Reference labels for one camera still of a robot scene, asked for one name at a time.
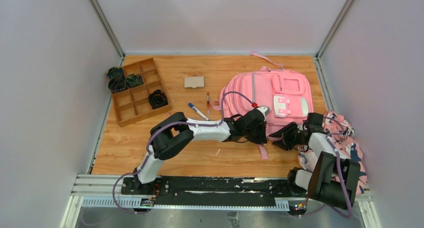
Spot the pink student backpack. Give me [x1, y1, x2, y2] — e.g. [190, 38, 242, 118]
[211, 52, 315, 160]

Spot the white blue marker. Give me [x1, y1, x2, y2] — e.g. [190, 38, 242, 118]
[188, 103, 210, 121]

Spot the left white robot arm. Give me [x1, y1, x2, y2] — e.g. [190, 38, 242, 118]
[134, 106, 270, 195]

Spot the beige wallet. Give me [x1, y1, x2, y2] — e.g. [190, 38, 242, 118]
[184, 76, 205, 89]

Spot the pink patterned cloth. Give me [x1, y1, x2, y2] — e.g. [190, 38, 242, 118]
[298, 110, 367, 194]

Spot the dark strap roll top left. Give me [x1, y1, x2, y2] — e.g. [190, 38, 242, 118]
[106, 66, 125, 80]

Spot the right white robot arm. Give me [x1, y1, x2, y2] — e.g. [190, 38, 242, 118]
[270, 113, 360, 211]

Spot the dark green strap roll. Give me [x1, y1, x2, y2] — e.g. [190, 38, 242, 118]
[125, 73, 145, 88]

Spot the wooden divided organizer tray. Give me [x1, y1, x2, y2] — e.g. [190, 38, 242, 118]
[112, 57, 172, 127]

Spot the black strap roll outside tray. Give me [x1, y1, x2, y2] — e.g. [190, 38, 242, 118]
[107, 77, 128, 94]

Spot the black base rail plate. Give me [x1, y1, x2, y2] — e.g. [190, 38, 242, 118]
[120, 176, 306, 208]

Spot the black strap roll in tray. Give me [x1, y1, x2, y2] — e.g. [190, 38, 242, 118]
[148, 89, 169, 110]

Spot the red clear pen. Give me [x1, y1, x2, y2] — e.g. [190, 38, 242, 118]
[206, 92, 211, 115]

